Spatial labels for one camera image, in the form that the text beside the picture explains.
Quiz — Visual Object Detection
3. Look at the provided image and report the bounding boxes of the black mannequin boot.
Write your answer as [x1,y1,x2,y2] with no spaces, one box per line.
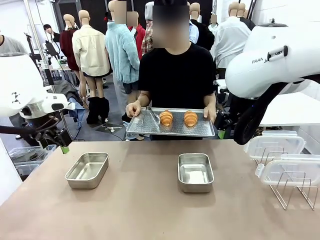
[99,97,111,121]
[86,96,101,125]

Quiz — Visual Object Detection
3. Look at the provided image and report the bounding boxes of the clear plastic clip lid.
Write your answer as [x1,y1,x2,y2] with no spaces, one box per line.
[254,154,320,187]
[243,130,307,163]

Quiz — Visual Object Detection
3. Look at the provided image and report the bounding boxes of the clear plastic storage bin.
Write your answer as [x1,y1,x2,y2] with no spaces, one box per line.
[9,144,57,176]

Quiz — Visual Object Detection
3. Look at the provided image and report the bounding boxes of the mannequin in light blue fleece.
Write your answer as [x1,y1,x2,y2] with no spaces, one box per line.
[104,0,141,123]

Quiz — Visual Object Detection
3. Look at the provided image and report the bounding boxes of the hanging blue cloth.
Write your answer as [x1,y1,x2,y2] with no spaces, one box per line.
[66,97,86,131]

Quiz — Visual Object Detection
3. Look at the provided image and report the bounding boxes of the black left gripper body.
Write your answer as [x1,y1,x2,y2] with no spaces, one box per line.
[53,128,73,149]

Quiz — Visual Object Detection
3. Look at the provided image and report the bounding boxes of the mannequin in plaid shirt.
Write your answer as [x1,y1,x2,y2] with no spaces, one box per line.
[141,1,155,56]

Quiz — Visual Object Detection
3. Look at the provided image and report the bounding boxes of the mannequin in dark red jacket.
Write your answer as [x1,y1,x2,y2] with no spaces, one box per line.
[59,13,81,73]

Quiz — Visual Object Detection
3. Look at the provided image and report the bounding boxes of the person's left hand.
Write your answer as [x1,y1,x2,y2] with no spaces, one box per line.
[203,106,217,122]

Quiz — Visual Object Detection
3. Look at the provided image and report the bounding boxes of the crumpled blue jeans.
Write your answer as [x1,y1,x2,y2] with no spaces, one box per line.
[124,132,146,141]

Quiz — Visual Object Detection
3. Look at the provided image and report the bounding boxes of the rectangular steel container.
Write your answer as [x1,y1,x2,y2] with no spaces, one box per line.
[177,153,215,194]
[64,152,110,190]

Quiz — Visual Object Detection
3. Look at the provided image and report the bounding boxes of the dark floor base plate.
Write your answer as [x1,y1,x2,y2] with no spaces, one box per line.
[94,123,125,135]

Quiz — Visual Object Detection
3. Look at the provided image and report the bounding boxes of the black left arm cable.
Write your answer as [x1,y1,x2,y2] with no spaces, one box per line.
[0,116,61,137]

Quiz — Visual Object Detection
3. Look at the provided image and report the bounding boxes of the mannequin in black white top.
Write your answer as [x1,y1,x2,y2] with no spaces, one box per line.
[237,2,257,32]

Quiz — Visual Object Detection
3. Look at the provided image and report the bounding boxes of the background person in gray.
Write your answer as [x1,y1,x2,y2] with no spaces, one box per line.
[0,34,28,55]

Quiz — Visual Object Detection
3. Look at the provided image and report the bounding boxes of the mannequin in white shirt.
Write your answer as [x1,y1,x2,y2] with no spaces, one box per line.
[211,1,252,70]

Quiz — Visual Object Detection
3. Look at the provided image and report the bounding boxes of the perforated metal baking tray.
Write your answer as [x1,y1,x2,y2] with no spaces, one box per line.
[125,107,216,138]

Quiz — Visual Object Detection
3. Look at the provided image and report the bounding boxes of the person in black t-shirt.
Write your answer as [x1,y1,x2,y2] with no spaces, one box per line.
[137,0,217,141]

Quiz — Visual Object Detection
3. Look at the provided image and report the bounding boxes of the mannequin in cream jacket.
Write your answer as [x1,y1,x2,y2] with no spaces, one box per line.
[71,9,113,100]

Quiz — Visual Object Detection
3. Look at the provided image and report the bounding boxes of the gray clothes pile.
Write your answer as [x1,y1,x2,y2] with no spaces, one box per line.
[47,79,83,106]

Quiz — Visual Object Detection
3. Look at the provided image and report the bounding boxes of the golden croissant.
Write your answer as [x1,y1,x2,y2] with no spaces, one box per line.
[183,110,199,128]
[158,109,174,127]

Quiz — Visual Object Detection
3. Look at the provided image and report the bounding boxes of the person's right hand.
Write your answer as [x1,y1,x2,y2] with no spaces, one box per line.
[125,101,142,118]

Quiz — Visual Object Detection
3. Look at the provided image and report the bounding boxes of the person's left forearm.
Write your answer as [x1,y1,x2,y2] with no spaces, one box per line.
[204,93,217,113]

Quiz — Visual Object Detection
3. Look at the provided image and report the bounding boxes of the person's right forearm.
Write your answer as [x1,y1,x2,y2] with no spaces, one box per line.
[136,91,151,108]

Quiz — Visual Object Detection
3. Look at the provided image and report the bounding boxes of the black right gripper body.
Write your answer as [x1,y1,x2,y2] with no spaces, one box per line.
[214,111,235,131]

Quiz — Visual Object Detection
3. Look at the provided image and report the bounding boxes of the metal tongs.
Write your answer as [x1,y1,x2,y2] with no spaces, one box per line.
[142,106,161,127]

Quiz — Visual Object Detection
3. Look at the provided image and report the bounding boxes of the metal wire lid rack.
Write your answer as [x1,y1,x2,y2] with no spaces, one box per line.
[254,146,319,211]

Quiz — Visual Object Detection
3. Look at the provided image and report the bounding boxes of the silver slanted stand pole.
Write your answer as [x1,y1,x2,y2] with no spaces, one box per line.
[24,0,74,141]

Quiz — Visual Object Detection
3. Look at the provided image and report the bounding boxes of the black monitor on stand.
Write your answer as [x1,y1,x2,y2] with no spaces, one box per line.
[44,33,61,57]

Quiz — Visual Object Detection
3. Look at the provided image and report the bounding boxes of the black-haired background person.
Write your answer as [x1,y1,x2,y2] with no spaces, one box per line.
[43,24,61,43]

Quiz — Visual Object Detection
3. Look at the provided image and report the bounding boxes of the mannequin in black jacket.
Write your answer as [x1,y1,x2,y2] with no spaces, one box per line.
[189,2,216,52]

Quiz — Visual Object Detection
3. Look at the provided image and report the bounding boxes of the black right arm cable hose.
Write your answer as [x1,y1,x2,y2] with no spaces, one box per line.
[233,81,291,146]

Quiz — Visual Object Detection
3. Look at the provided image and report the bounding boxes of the white work table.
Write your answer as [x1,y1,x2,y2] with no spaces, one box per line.
[216,78,320,127]

